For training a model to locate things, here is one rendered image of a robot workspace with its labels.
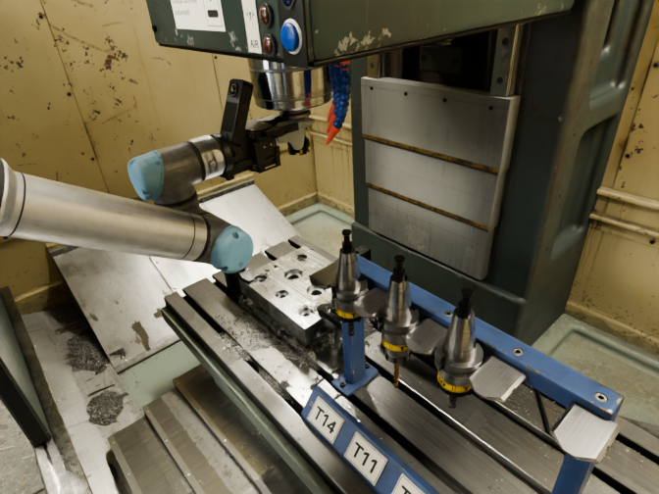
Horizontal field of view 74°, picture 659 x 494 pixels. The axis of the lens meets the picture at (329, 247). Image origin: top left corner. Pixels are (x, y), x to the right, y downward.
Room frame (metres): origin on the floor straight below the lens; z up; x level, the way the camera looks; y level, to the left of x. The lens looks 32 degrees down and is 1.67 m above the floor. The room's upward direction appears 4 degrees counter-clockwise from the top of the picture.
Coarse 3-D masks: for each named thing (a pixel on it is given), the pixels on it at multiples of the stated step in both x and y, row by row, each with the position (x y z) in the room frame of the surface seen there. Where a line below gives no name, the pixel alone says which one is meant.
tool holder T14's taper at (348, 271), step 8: (344, 256) 0.58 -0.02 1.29; (352, 256) 0.58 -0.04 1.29; (344, 264) 0.58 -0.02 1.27; (352, 264) 0.58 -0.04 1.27; (344, 272) 0.58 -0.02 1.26; (352, 272) 0.58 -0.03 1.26; (336, 280) 0.59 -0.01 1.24; (344, 280) 0.58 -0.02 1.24; (352, 280) 0.58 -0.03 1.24; (360, 280) 0.59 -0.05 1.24; (344, 288) 0.58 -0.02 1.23; (352, 288) 0.57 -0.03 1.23
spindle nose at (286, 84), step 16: (256, 64) 0.85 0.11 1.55; (272, 64) 0.83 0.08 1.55; (256, 80) 0.85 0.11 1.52; (272, 80) 0.83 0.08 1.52; (288, 80) 0.82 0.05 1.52; (304, 80) 0.83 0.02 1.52; (320, 80) 0.84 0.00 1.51; (256, 96) 0.86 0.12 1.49; (272, 96) 0.83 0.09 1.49; (288, 96) 0.82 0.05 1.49; (304, 96) 0.82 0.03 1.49; (320, 96) 0.84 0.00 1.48
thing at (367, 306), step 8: (376, 288) 0.59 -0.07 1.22; (368, 296) 0.57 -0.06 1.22; (376, 296) 0.57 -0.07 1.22; (384, 296) 0.57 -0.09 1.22; (352, 304) 0.55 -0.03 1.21; (360, 304) 0.55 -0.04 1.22; (368, 304) 0.55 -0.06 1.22; (376, 304) 0.55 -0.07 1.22; (360, 312) 0.53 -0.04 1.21; (368, 312) 0.53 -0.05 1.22; (376, 312) 0.53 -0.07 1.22
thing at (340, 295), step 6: (330, 282) 0.60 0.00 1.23; (366, 282) 0.60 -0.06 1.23; (330, 288) 0.59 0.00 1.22; (336, 288) 0.59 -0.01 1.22; (360, 288) 0.58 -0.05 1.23; (366, 288) 0.58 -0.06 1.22; (336, 294) 0.57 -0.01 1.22; (342, 294) 0.57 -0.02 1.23; (348, 294) 0.57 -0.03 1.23; (354, 294) 0.57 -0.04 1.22; (360, 294) 0.57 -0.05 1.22; (342, 300) 0.57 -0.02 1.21; (348, 300) 0.57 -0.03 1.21; (348, 306) 0.56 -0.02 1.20
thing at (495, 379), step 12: (492, 360) 0.41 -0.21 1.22; (504, 360) 0.41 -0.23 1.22; (480, 372) 0.39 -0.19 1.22; (492, 372) 0.39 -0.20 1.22; (504, 372) 0.39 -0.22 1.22; (516, 372) 0.39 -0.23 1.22; (480, 384) 0.37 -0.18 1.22; (492, 384) 0.37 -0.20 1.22; (504, 384) 0.37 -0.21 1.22; (516, 384) 0.37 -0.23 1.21; (480, 396) 0.36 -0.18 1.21; (492, 396) 0.35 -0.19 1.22; (504, 396) 0.35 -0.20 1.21
